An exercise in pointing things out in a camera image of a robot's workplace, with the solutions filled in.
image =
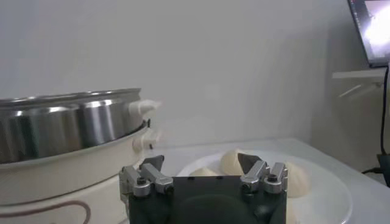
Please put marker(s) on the stainless steel steamer basket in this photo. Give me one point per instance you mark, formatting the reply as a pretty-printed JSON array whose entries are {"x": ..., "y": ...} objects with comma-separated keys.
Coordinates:
[{"x": 61, "y": 128}]

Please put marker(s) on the white round plate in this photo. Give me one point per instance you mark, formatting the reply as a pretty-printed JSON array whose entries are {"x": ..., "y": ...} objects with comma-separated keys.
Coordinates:
[{"x": 329, "y": 194}]

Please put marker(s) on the white steamed baozi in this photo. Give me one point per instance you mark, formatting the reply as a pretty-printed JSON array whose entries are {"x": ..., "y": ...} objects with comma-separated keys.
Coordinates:
[{"x": 230, "y": 164}]

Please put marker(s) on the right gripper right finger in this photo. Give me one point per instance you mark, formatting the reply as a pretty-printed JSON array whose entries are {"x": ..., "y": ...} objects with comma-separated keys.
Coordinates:
[{"x": 259, "y": 176}]

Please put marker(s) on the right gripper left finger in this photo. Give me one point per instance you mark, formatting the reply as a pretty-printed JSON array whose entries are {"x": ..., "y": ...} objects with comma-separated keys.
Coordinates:
[{"x": 152, "y": 178}]

